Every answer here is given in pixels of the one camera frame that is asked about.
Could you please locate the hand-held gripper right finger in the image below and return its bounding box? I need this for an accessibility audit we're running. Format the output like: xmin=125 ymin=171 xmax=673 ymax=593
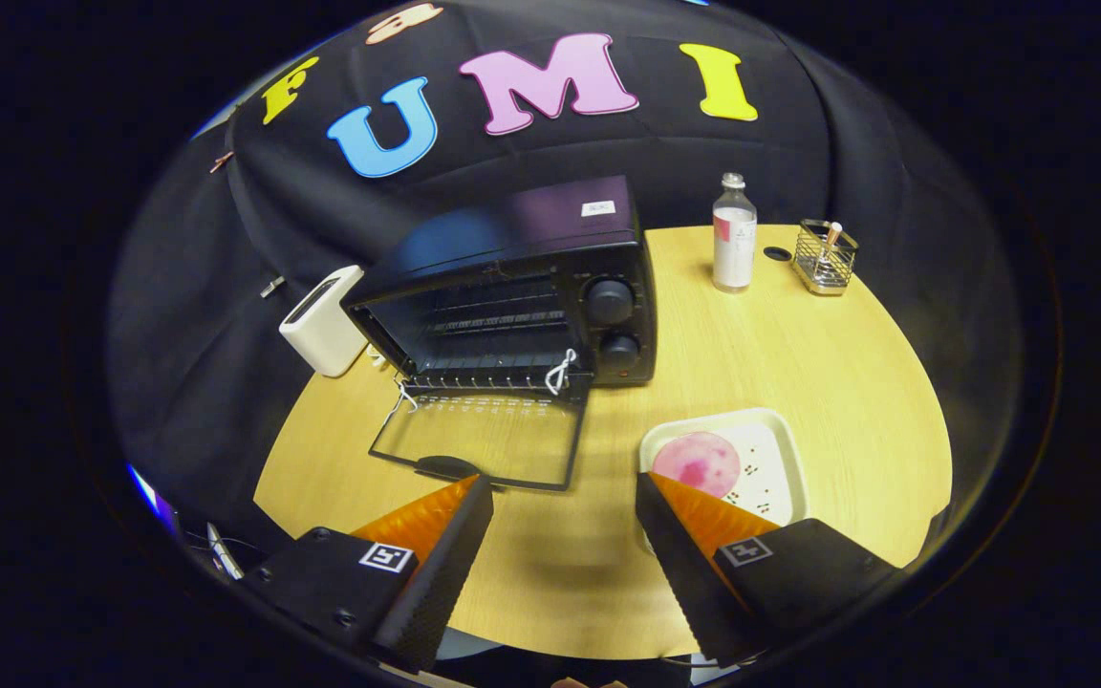
xmin=635 ymin=471 xmax=903 ymax=668

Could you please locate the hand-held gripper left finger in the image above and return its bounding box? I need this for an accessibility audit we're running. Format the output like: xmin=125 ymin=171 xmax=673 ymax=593
xmin=245 ymin=475 xmax=495 ymax=675

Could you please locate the pink ham slice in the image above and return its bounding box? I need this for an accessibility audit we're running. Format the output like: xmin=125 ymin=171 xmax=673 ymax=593
xmin=652 ymin=431 xmax=742 ymax=499

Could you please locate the white square tray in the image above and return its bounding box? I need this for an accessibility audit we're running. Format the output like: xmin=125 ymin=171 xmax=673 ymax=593
xmin=639 ymin=408 xmax=810 ymax=531

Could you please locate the black toaster oven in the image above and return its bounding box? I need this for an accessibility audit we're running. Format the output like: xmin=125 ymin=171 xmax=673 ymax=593
xmin=340 ymin=175 xmax=658 ymax=493

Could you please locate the white toaster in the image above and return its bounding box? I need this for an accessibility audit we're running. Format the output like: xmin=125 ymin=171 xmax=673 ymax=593
xmin=279 ymin=265 xmax=367 ymax=377

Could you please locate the clear plastic bottle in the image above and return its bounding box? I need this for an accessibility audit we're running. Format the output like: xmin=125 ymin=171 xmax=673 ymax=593
xmin=711 ymin=172 xmax=759 ymax=293

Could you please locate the metal wire basket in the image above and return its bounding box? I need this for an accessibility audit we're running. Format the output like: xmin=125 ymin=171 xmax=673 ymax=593
xmin=791 ymin=219 xmax=859 ymax=296

